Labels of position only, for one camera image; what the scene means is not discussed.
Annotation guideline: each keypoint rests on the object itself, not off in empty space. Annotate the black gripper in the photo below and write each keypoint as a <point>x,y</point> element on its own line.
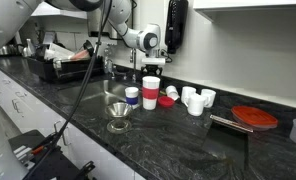
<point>151,69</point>

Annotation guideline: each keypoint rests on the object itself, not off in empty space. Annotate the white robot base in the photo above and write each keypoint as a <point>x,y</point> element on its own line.
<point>1,153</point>

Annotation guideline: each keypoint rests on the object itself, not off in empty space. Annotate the chrome tap spout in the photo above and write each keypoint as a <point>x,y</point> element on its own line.
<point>133,71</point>

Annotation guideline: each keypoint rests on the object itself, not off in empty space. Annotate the green yellow sponge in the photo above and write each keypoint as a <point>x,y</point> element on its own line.
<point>162,92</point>

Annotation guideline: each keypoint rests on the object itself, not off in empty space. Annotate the tall white red-band cup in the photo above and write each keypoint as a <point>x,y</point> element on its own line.
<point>151,95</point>

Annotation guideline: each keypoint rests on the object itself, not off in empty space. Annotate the small plain white cup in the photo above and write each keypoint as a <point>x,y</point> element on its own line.
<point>172,92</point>

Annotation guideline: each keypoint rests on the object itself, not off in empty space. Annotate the white cup blue band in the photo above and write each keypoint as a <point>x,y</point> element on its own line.
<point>132,96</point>

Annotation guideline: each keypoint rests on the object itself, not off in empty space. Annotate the small red round lid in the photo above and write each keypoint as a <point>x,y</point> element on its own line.
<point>165,102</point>

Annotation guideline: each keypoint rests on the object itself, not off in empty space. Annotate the chrome sink fixture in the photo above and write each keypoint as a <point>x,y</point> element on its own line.
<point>109,66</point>

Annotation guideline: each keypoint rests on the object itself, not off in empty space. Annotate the white ceramic mug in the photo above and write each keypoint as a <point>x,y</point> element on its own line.
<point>210,96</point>
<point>196,106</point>
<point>187,93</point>

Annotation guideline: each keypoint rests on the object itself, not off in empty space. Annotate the steel funnel coffee dripper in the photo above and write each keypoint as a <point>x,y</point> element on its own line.
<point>119,111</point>

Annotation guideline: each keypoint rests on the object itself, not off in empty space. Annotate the stainless steel sink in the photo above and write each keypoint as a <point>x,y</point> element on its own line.
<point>101,95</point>

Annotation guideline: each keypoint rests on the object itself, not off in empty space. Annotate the black round utensil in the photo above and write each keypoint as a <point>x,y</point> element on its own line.
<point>89,46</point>

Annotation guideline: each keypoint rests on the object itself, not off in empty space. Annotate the pink dish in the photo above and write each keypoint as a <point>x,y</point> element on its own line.
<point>80,55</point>

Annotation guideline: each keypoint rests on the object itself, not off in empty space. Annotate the black dish rack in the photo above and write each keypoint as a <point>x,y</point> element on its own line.
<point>64,70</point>

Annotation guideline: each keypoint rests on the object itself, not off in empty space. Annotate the white dishes in rack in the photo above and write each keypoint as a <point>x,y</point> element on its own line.
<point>58,51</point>

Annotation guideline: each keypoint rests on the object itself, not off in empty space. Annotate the long metallic bar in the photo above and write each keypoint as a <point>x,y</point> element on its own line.
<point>231,124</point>

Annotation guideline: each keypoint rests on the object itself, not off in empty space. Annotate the grey propped panel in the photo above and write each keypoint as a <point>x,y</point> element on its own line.
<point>48,38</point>

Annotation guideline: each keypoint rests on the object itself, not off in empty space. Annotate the dark glossy flat board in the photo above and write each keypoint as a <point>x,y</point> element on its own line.
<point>226,146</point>

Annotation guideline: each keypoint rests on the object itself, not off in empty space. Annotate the black clamp lever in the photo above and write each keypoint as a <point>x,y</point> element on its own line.
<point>85,168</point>

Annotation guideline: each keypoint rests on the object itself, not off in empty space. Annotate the white bottle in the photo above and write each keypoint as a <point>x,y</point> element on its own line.
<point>29,49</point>

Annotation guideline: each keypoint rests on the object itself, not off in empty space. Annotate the white base cabinets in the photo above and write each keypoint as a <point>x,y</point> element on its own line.
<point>31,113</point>

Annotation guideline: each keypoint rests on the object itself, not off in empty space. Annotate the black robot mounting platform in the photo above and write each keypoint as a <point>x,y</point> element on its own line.
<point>58,166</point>

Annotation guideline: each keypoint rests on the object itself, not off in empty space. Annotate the steel kettle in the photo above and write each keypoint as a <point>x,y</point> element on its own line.
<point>4,50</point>

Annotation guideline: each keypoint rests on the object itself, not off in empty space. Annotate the black wall-mounted dispenser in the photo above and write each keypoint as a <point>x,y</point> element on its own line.
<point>175,26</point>

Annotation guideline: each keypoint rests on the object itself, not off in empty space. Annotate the grey wall box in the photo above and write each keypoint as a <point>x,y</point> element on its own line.
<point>94,23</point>

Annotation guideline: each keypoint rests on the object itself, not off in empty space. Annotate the white wall cabinet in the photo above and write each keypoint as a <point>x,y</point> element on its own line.
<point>248,5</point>

